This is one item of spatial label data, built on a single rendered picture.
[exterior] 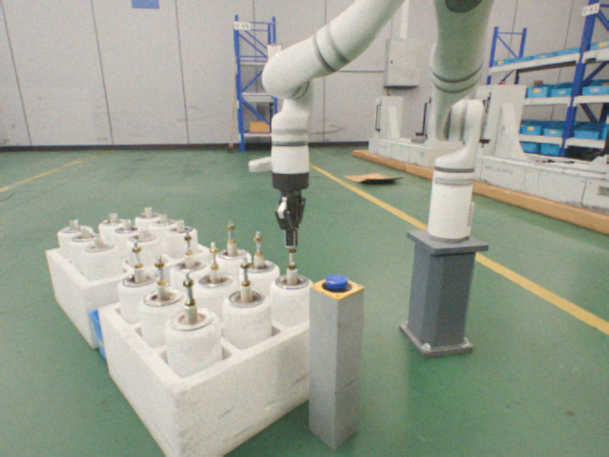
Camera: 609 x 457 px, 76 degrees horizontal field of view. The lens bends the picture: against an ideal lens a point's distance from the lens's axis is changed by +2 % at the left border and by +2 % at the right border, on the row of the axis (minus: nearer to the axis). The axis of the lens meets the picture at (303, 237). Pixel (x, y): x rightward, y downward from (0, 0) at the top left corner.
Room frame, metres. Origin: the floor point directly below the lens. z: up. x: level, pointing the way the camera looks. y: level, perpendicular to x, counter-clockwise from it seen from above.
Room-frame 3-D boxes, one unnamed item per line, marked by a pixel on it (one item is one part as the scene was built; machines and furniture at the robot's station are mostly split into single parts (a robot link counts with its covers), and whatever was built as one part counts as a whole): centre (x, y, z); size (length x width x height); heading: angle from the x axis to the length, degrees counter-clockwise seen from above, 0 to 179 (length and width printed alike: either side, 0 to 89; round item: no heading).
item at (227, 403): (0.78, 0.19, 0.09); 0.39 x 0.39 x 0.18; 43
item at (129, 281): (0.79, 0.36, 0.25); 0.08 x 0.08 x 0.01
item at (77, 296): (1.17, 0.55, 0.09); 0.39 x 0.39 x 0.18; 44
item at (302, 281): (0.78, 0.02, 0.25); 0.08 x 0.08 x 0.01
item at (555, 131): (5.80, -3.78, 0.36); 0.50 x 0.38 x 0.21; 102
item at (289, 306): (0.78, 0.03, 0.16); 0.10 x 0.10 x 0.18
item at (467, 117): (0.95, -0.37, 0.54); 0.09 x 0.09 x 0.17; 67
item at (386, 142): (4.71, -1.33, 0.45); 1.61 x 0.57 x 0.74; 12
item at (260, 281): (0.86, 0.11, 0.16); 0.10 x 0.10 x 0.18
